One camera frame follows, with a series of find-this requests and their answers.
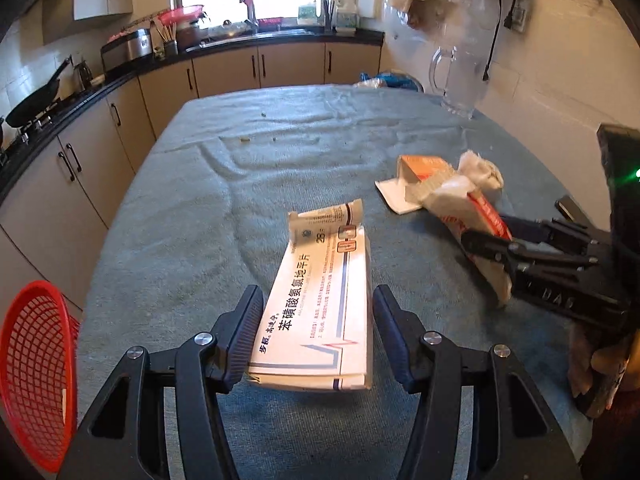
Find steel rice cooker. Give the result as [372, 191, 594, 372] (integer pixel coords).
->
[101, 28, 153, 72]

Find red plastic basket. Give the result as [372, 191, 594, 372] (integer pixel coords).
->
[1, 281, 79, 474]

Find black power cable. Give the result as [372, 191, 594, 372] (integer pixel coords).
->
[480, 0, 504, 83]

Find utensil holder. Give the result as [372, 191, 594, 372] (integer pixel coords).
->
[151, 18, 178, 58]

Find lower kitchen cabinets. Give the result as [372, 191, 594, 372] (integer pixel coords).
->
[1, 32, 384, 308]

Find orange white carton box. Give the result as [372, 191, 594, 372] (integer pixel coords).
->
[375, 155, 456, 216]

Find white tissue ball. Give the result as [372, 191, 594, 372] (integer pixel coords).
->
[458, 150, 504, 193]

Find red white snack bag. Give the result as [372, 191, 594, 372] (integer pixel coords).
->
[406, 168, 512, 305]

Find right hand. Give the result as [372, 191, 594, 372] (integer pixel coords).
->
[567, 324, 639, 419]

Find red plastic basin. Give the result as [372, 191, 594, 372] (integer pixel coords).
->
[157, 4, 204, 26]

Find white medicine box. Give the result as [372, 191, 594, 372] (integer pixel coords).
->
[247, 200, 373, 392]

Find blue plastic bag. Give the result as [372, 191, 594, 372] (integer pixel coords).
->
[356, 72, 424, 93]

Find grey-blue table cloth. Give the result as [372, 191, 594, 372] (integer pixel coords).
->
[77, 86, 591, 455]

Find black frying pan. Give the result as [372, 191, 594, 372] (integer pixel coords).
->
[6, 56, 73, 129]

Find kitchen faucet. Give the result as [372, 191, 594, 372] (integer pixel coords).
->
[240, 0, 259, 32]

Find glass pitcher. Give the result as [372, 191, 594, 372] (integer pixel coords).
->
[427, 42, 490, 119]

